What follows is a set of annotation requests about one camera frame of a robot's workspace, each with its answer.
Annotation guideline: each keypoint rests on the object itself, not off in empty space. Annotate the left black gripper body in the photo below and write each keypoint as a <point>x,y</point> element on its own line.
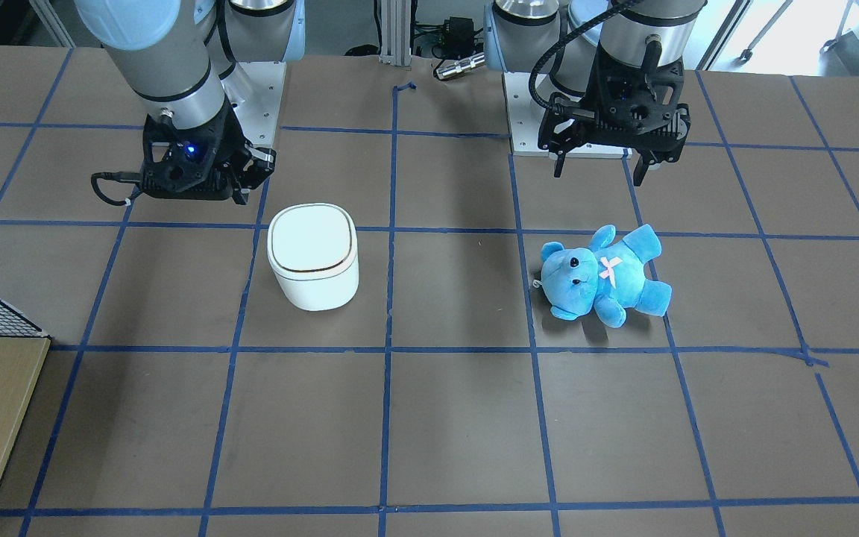
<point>565,128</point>

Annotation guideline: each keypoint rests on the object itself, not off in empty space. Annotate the silver flashlight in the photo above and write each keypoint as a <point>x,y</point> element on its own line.
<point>450,69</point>

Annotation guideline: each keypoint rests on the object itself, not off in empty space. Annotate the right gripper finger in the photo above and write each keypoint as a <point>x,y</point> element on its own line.
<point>250,168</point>

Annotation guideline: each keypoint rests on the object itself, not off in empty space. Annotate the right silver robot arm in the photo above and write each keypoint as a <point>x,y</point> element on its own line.
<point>173,55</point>

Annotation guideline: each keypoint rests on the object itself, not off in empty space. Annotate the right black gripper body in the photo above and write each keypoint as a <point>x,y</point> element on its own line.
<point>233,146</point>

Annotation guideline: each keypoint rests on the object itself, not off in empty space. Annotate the blue teddy bear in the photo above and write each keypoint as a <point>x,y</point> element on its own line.
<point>607,277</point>

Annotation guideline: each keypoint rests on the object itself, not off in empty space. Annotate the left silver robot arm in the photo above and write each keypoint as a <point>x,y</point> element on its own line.
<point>543,47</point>

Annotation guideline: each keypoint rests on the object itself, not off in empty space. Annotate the white lidded trash can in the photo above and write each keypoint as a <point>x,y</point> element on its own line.
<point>313,251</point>

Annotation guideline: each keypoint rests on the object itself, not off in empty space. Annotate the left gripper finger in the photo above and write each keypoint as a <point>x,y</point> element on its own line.
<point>559,158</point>
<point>646,160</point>

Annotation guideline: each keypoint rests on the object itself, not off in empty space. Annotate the aluminium frame post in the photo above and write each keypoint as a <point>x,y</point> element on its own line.
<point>395,20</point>

